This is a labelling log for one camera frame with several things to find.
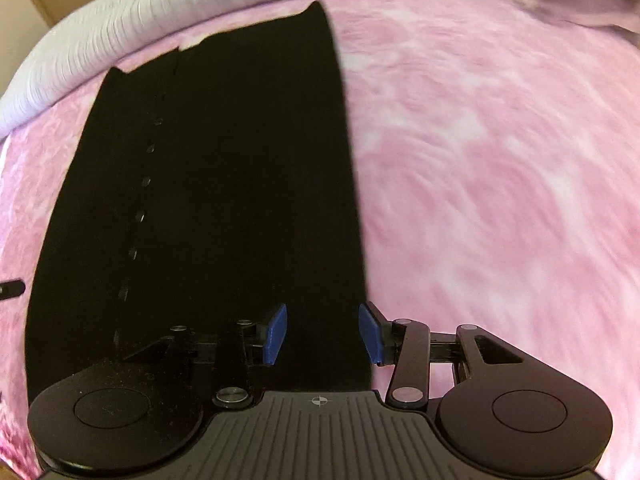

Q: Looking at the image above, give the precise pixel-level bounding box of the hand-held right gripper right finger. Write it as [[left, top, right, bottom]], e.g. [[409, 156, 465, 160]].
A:
[[358, 301, 525, 409]]

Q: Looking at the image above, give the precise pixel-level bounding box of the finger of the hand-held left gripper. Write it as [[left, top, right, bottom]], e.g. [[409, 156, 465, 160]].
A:
[[0, 279, 27, 303]]

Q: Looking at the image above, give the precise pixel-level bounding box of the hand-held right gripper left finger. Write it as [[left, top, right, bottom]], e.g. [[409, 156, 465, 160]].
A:
[[122, 304, 288, 408]]

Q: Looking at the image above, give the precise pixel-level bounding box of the black knit garment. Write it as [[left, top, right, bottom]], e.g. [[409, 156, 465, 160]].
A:
[[25, 0, 373, 393]]

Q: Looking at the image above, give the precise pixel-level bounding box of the pink floral blanket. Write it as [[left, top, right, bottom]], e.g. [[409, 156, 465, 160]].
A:
[[0, 0, 640, 480]]

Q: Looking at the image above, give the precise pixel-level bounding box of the lilac ribbed quilt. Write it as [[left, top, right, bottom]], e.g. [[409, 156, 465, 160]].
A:
[[0, 0, 506, 136]]

